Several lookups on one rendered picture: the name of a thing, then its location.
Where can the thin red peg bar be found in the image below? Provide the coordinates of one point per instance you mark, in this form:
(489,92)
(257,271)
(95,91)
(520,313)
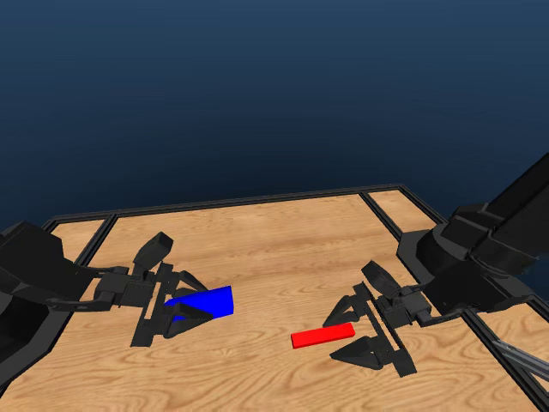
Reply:
(321,335)

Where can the blue hollow socket block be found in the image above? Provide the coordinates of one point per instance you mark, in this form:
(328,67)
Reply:
(214,302)

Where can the black table frame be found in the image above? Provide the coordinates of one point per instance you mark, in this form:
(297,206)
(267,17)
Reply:
(257,200)

